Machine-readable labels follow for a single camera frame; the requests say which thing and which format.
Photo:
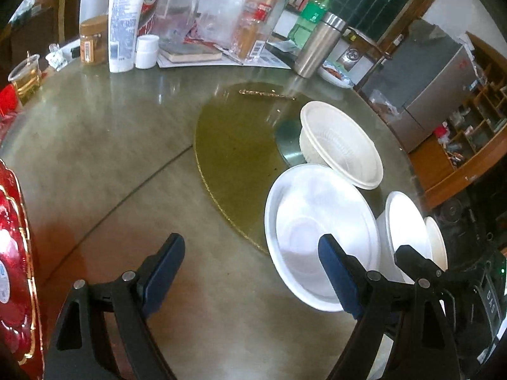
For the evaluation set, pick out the small white cup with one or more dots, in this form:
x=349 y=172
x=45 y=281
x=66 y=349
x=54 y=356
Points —
x=146 y=52

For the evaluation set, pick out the plastic cup of tea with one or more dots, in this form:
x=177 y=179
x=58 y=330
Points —
x=25 y=81

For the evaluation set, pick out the red gold-rimmed plate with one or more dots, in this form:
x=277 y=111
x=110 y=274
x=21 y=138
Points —
x=12 y=245

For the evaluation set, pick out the red and white can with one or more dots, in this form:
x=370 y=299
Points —
x=152 y=6

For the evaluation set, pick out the dark book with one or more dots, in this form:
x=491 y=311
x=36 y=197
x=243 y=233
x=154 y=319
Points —
x=194 y=52

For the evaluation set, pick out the wooden shelf unit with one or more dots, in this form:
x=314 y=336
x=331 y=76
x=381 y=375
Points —
x=467 y=146

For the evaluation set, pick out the round metal turntable disc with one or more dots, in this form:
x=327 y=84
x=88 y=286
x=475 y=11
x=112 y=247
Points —
x=290 y=142

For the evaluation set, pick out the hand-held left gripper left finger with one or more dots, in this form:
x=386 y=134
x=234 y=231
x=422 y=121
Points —
x=164 y=271

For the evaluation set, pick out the stainless steel thermos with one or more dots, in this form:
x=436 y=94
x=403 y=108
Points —
x=319 y=45

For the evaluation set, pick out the white appliance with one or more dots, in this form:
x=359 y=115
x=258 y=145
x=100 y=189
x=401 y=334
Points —
x=350 y=55

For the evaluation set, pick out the clear plastic pitcher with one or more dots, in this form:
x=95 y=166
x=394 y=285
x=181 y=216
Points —
x=174 y=12

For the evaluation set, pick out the small glass bottle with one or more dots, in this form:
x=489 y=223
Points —
x=57 y=58

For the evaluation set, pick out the gold chopstick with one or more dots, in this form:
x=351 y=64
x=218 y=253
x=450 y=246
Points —
x=265 y=94

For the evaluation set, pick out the white disposable bowl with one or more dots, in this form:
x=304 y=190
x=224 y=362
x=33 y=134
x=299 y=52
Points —
x=305 y=221
x=406 y=225

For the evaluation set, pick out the small cream disposable bowl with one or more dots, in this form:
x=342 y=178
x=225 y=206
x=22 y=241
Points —
x=436 y=241

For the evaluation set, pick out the green plastic bottle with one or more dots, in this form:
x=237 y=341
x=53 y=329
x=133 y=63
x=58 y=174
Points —
x=313 y=16

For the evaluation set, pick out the red packet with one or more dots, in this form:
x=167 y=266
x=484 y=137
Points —
x=8 y=103

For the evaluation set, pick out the patterned bowl with food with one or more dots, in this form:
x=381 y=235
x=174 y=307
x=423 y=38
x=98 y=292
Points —
x=338 y=76

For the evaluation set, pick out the silver refrigerator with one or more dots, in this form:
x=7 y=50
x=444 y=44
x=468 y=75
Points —
x=431 y=87

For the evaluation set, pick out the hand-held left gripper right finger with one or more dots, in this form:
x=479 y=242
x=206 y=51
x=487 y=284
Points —
x=340 y=281

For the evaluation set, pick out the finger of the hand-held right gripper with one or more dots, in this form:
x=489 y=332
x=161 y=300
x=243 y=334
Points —
x=414 y=263

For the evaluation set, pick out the cream ribbed disposable bowl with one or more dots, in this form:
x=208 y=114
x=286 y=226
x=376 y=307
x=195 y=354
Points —
x=344 y=150

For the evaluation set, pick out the orange bottle in bag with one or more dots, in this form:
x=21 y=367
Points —
x=255 y=19

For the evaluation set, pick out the round gold turntable mat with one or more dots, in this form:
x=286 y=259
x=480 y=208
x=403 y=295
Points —
x=233 y=158

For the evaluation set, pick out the white lotion tube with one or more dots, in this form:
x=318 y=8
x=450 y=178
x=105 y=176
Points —
x=124 y=23

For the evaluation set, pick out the amber jar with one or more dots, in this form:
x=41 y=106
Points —
x=93 y=41

